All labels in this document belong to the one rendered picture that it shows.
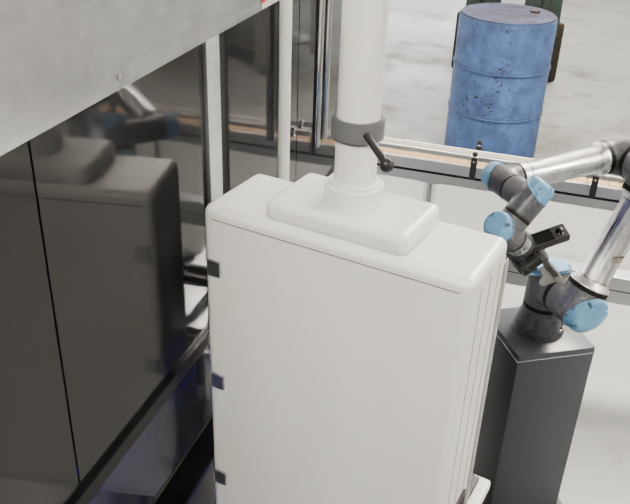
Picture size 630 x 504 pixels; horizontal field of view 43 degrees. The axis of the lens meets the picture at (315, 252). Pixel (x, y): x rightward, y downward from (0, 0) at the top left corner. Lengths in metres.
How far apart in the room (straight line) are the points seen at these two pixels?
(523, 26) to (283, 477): 4.21
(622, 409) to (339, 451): 2.26
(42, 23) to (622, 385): 3.15
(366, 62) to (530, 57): 4.33
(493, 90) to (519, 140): 0.42
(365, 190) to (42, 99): 0.53
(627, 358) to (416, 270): 2.78
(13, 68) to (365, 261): 0.60
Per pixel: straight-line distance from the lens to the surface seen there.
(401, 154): 3.32
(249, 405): 1.60
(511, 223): 2.04
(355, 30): 1.23
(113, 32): 1.18
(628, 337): 4.12
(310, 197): 1.37
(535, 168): 2.20
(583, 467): 3.32
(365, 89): 1.25
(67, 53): 1.09
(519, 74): 5.54
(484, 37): 5.49
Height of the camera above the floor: 2.17
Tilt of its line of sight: 29 degrees down
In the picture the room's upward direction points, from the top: 2 degrees clockwise
